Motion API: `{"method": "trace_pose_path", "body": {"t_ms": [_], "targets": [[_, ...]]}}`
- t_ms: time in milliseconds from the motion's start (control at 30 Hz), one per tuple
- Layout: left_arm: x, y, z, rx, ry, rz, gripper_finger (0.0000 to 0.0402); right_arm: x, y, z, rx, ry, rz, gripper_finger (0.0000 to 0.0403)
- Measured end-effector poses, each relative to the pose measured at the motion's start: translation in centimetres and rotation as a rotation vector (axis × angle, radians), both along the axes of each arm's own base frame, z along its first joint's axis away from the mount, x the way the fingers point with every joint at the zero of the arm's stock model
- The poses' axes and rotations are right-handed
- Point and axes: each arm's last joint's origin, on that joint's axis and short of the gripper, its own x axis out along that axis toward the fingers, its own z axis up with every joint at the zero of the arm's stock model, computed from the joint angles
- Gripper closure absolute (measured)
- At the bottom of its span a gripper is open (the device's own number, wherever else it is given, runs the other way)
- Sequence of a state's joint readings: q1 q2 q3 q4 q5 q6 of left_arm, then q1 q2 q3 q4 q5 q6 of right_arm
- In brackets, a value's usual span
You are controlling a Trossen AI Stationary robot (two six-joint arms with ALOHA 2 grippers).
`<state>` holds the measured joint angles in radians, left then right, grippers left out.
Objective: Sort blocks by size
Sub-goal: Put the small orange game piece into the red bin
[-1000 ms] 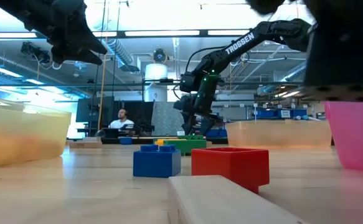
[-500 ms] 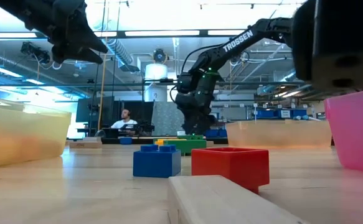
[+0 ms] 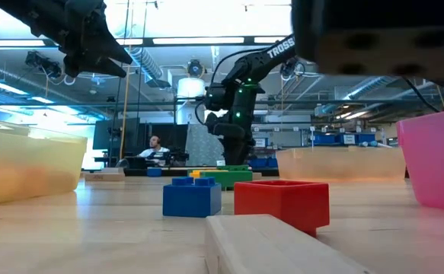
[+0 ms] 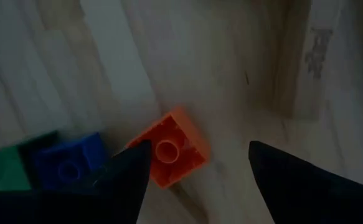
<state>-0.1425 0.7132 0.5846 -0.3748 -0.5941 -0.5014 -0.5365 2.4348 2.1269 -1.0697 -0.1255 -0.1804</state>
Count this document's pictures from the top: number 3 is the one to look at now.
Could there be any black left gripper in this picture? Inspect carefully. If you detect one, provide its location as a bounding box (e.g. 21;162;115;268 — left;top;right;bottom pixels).
56;0;134;79

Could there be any green long toy brick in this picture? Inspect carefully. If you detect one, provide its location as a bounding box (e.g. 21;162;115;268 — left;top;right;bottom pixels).
200;170;254;190

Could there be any silver ventilation duct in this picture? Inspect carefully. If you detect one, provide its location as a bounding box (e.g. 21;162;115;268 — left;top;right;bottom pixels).
343;75;400;100
124;46;172;91

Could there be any red toy brick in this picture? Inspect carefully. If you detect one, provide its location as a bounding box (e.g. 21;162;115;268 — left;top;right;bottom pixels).
233;180;331;237

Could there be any pink plastic bin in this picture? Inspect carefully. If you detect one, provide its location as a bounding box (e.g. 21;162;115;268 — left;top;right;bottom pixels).
395;107;444;214

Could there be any black computer monitor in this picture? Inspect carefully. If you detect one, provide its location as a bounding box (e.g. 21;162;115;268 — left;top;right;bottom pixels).
144;123;189;155
92;117;142;151

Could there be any blue storage bin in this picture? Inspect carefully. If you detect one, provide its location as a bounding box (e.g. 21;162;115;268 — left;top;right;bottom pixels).
249;157;279;169

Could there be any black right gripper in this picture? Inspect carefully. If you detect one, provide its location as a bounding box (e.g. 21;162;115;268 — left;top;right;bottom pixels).
205;110;257;166

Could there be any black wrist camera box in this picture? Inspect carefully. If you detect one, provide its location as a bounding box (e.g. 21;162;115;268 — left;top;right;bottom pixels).
205;84;231;112

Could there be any small black robot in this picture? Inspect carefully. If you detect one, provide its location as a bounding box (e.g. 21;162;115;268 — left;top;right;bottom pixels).
166;150;190;165

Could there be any white round duct column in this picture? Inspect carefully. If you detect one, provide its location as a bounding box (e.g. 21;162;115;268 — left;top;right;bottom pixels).
176;77;207;126

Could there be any yellow plastic bin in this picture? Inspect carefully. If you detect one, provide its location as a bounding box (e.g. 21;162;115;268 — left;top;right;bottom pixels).
0;116;88;207

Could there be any person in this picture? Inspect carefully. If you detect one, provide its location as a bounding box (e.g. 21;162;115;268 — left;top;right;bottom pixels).
137;135;171;159

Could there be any black looped cable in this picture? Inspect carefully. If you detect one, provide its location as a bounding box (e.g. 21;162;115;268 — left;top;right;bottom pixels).
209;46;270;85

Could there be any peach plastic bin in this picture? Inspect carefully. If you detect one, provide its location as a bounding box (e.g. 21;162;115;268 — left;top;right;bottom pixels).
275;145;407;183

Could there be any yellow hanging cable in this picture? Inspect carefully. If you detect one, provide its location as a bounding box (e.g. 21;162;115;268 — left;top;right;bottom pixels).
119;64;132;161

